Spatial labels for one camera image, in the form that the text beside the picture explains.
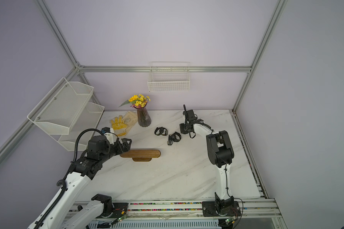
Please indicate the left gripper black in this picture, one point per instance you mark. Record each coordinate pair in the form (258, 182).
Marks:
(126, 147)

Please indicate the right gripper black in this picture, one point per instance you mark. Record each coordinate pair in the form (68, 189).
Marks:
(182, 129)

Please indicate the wooden watch stand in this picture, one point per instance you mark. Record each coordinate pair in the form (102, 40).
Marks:
(142, 155)

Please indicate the black digital watch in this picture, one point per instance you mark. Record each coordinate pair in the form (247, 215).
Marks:
(192, 133)

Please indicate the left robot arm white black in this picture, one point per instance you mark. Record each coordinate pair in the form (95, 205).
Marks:
(81, 172)

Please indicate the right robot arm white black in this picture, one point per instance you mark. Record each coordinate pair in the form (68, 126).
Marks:
(220, 154)

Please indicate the black watch middle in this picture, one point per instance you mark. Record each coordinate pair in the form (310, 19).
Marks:
(175, 137)

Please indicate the black watch left pair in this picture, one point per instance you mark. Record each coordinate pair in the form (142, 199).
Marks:
(161, 131)

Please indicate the yellow white work glove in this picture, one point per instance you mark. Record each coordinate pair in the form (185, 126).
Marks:
(119, 126)

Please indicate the purple glass vase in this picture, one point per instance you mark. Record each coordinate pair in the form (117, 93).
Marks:
(144, 119)

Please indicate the yellow artificial flowers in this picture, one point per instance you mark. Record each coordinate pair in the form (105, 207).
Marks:
(137, 101)

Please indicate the white mesh lower shelf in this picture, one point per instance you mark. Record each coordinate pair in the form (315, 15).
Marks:
(89, 118)

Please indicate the white wire wall basket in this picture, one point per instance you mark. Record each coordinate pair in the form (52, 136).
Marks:
(168, 81)

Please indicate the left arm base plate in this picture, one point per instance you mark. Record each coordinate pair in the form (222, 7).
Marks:
(117, 210)

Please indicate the aluminium frame rail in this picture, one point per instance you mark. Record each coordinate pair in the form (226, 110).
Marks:
(146, 69)

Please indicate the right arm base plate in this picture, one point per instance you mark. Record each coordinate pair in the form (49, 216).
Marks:
(221, 209)

